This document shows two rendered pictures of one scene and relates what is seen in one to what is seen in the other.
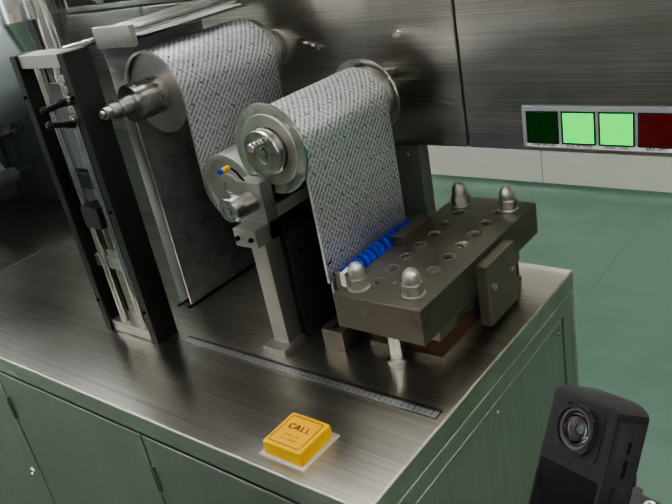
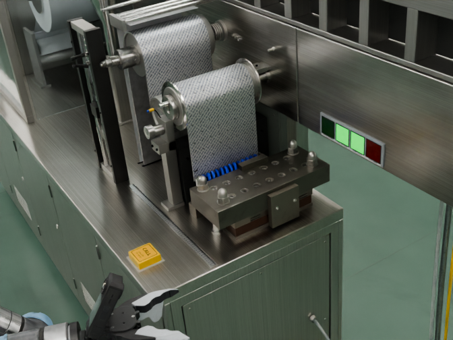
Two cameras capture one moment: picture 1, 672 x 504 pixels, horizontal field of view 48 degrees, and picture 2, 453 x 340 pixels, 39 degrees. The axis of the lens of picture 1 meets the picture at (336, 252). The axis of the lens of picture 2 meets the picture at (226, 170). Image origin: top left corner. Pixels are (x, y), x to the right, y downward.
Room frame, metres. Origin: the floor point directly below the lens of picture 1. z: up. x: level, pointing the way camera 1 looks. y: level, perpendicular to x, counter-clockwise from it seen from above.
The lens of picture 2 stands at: (-0.42, -0.58, 2.02)
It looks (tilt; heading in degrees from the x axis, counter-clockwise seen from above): 31 degrees down; 18
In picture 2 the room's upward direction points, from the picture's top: 5 degrees counter-clockwise
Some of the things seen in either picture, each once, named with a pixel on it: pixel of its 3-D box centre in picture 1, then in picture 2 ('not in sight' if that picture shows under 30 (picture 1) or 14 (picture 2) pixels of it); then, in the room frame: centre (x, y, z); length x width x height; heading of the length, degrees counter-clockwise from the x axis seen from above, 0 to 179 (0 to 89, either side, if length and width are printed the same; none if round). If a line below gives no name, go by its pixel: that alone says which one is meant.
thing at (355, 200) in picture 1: (360, 203); (224, 142); (1.18, -0.06, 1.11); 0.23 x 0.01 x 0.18; 138
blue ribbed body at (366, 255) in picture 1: (380, 249); (231, 168); (1.17, -0.08, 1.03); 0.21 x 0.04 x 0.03; 138
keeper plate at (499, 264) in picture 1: (499, 282); (284, 206); (1.08, -0.25, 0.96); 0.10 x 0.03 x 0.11; 138
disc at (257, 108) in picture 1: (270, 149); (174, 106); (1.13, 0.07, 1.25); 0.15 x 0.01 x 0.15; 48
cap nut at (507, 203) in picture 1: (507, 197); (311, 157); (1.22, -0.32, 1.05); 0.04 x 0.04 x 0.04
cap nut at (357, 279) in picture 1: (356, 274); (202, 182); (1.04, -0.02, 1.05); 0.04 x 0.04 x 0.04
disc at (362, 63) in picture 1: (364, 99); (247, 81); (1.32, -0.10, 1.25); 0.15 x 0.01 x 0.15; 48
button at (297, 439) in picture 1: (297, 438); (144, 256); (0.85, 0.10, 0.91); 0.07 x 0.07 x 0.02; 48
